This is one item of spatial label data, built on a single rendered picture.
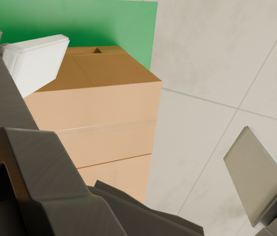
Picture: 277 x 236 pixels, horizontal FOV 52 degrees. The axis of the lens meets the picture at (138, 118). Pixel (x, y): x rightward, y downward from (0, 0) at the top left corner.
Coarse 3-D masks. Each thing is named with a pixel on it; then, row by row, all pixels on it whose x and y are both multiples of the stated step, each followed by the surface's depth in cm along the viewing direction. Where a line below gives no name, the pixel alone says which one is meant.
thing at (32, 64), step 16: (16, 48) 12; (32, 48) 13; (48, 48) 15; (64, 48) 18; (16, 64) 12; (32, 64) 14; (48, 64) 16; (16, 80) 13; (32, 80) 15; (48, 80) 18
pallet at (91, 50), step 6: (72, 48) 155; (78, 48) 156; (84, 48) 157; (90, 48) 159; (96, 48) 160; (102, 48) 159; (108, 48) 160; (114, 48) 162; (120, 48) 163; (66, 54) 144; (72, 54) 145; (78, 54) 146; (84, 54) 147; (90, 54) 148; (96, 54) 149; (102, 54) 151
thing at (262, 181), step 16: (240, 144) 19; (256, 144) 17; (224, 160) 20; (240, 160) 18; (256, 160) 16; (272, 160) 15; (240, 176) 17; (256, 176) 15; (272, 176) 14; (240, 192) 16; (256, 192) 15; (272, 192) 13; (256, 208) 14; (272, 208) 13; (256, 224) 14
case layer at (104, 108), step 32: (64, 64) 132; (96, 64) 136; (128, 64) 141; (32, 96) 104; (64, 96) 110; (96, 96) 115; (128, 96) 122; (64, 128) 116; (96, 128) 123; (128, 128) 130; (96, 160) 132; (128, 160) 140; (128, 192) 152
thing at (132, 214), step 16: (96, 192) 7; (112, 192) 7; (0, 208) 5; (16, 208) 5; (112, 208) 6; (128, 208) 7; (144, 208) 7; (0, 224) 5; (16, 224) 5; (128, 224) 6; (144, 224) 6; (160, 224) 7; (176, 224) 7; (192, 224) 7
